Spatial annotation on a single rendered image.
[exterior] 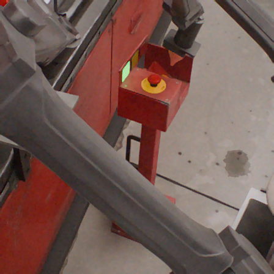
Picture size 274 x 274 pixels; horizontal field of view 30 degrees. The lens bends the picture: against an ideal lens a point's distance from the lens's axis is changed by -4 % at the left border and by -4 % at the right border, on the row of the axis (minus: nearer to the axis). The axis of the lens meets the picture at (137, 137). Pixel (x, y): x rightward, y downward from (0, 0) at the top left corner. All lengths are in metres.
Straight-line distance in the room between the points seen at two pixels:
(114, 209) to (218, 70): 2.41
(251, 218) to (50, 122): 0.57
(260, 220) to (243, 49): 2.19
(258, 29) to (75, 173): 0.53
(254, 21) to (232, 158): 1.57
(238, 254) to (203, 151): 1.86
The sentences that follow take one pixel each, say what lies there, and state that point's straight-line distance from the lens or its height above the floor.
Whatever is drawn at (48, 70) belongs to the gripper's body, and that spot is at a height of 1.17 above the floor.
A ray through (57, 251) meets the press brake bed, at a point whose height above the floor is 0.05.
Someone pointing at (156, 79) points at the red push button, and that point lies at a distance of 1.52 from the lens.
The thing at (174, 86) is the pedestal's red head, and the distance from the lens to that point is 1.55.
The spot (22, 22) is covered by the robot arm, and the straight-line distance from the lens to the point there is 0.50.
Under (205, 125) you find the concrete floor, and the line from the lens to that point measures 2.56.
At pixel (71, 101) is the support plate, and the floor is 1.00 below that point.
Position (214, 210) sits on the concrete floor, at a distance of 2.24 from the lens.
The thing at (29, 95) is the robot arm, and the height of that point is 1.51.
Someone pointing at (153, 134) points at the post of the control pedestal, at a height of 0.56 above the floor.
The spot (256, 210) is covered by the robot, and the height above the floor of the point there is 1.04.
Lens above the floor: 1.80
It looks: 47 degrees down
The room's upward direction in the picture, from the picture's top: 4 degrees clockwise
